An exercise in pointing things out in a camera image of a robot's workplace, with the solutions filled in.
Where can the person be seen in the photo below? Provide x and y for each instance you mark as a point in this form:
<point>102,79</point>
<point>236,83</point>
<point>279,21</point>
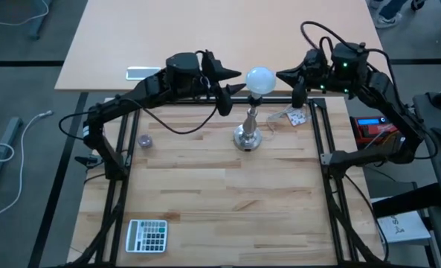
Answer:
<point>389,15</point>

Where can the black aluminium table frame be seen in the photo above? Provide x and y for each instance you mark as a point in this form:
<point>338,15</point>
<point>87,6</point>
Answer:
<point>129,193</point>

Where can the silver table lamp base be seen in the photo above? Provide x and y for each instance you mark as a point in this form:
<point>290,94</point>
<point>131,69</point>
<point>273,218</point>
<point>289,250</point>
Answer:
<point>248,137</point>

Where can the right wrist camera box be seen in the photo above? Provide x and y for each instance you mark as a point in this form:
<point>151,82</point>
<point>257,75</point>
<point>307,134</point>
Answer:
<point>314,59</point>

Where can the red device with blue display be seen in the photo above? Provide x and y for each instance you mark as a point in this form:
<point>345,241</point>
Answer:
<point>372,130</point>

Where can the silver smartphone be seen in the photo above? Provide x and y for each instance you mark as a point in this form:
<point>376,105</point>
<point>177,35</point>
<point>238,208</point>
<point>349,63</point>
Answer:
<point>140,73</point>

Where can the black stand bar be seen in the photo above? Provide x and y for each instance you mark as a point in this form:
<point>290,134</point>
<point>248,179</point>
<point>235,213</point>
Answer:
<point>406,201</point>

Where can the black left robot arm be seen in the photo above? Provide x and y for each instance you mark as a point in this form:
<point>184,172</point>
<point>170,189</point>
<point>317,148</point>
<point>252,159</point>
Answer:
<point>145,87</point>

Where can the small black bracket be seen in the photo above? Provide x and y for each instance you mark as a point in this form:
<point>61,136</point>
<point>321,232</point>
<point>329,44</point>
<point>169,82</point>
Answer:
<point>88,160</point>

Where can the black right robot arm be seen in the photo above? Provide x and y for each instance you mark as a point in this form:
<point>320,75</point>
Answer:
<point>387,100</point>

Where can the large beige desk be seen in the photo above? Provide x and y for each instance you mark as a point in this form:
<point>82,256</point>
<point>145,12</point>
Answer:
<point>131,37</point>

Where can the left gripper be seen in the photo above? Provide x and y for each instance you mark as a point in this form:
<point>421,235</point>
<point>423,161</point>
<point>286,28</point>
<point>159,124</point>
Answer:
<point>205,80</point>

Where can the white desk calculator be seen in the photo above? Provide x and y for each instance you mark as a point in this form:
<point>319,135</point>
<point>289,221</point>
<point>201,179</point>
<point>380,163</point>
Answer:
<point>147,236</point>

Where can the crumpled plastic wrapper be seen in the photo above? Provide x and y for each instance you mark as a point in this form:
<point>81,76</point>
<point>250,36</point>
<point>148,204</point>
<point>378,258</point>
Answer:
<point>276,118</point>

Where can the grey desk leg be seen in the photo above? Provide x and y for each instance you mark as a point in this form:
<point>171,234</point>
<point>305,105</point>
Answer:
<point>39,20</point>

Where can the white reflector lightbulb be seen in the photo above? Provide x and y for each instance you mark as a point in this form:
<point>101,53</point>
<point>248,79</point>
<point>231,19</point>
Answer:
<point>260,80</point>

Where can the white printed cardboard box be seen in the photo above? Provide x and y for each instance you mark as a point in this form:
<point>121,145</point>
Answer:
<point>406,227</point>

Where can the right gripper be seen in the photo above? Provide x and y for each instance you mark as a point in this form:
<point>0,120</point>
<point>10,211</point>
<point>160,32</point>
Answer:
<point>320,78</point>

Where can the black chair caster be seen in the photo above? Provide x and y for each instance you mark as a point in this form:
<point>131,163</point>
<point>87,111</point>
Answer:
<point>418,4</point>

